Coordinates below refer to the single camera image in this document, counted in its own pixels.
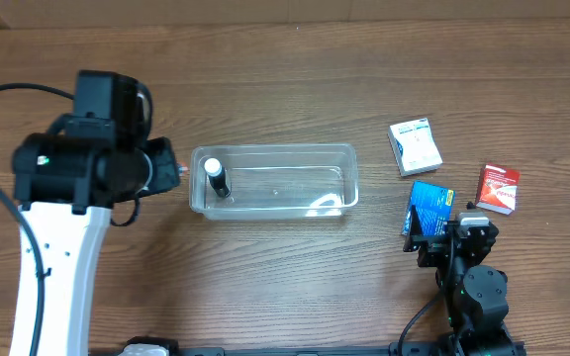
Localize white medicine box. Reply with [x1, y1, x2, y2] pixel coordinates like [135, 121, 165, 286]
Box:
[388, 118, 442, 177]

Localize clear plastic container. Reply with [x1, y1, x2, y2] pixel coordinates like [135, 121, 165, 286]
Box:
[189, 143, 358, 221]

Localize black tube white cap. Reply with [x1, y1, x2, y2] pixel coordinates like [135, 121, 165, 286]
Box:
[204, 157, 231, 198]

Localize orange tube white cap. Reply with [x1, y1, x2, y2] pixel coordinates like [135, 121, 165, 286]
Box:
[178, 163, 189, 175]

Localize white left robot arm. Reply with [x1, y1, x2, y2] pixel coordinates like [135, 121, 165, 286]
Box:
[10, 133, 179, 355]

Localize blue medicine box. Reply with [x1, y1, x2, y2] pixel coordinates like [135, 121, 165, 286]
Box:
[402, 181, 455, 235]

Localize red medicine box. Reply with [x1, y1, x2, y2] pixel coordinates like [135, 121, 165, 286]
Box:
[475, 163, 521, 215]

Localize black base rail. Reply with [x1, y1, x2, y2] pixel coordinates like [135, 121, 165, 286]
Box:
[118, 337, 449, 356]

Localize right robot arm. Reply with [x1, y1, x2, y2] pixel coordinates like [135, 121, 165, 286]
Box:
[389, 204, 526, 356]

